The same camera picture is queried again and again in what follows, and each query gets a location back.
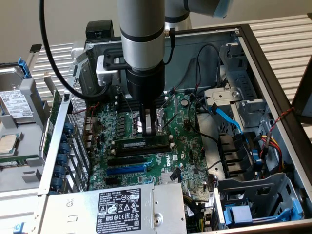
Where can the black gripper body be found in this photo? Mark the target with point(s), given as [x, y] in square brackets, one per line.
[145, 85]

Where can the green RAM stick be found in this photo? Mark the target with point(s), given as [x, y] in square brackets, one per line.
[156, 141]
[9, 163]

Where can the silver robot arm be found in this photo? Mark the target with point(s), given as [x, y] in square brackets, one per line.
[141, 36]

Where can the RAM slot white latches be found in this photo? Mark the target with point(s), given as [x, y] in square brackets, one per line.
[123, 105]
[123, 99]
[141, 152]

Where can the CPU socket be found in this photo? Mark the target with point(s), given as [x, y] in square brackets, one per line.
[161, 122]

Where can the metal locking lever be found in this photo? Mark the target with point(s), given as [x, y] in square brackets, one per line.
[170, 120]

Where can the round coin battery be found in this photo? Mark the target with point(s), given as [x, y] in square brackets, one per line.
[185, 102]

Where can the long black expansion slot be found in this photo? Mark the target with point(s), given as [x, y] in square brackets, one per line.
[126, 161]

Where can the green motherboard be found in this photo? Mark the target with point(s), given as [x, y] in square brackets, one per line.
[195, 146]

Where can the blue expansion slot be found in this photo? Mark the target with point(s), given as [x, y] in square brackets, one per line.
[126, 169]

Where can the silver chipset heatsink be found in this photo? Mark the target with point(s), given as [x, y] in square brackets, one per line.
[165, 178]

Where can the grey metal PC case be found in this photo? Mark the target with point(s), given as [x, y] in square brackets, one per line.
[195, 39]

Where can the black box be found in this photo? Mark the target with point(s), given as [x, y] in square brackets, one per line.
[100, 29]

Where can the short black expansion slot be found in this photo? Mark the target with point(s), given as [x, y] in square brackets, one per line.
[111, 181]

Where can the blue round card clip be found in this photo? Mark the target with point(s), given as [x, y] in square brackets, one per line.
[64, 148]
[69, 128]
[59, 171]
[56, 184]
[62, 159]

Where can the black plastic fan shroud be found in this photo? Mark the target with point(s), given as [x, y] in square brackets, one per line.
[231, 151]

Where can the green graphics card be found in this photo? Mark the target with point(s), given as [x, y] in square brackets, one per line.
[56, 102]

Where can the grey metal disk bay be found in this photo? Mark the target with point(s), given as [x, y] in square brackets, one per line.
[243, 80]

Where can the grey parts rack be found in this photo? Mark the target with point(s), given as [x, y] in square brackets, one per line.
[28, 87]

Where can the silver power supply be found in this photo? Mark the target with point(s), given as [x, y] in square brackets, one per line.
[73, 209]

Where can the blue plastic disk tray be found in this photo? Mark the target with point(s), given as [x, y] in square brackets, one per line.
[241, 212]

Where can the grey metal drive cage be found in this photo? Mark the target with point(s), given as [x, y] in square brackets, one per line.
[268, 185]

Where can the silver hard disk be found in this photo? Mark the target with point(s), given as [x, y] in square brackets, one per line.
[12, 102]

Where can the silver CPU chip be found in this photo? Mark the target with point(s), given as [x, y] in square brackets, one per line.
[8, 143]

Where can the dark brown panel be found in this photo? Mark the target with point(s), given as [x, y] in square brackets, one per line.
[304, 97]

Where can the small blue plastic clip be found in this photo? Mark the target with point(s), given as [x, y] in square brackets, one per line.
[19, 229]

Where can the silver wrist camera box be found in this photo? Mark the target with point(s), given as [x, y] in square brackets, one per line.
[107, 73]

